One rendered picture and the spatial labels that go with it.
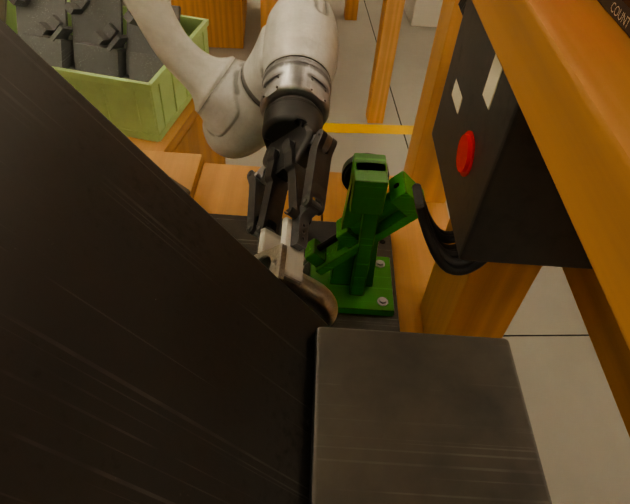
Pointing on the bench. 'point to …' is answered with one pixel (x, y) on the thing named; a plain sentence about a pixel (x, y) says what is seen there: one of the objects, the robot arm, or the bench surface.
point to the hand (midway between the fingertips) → (280, 256)
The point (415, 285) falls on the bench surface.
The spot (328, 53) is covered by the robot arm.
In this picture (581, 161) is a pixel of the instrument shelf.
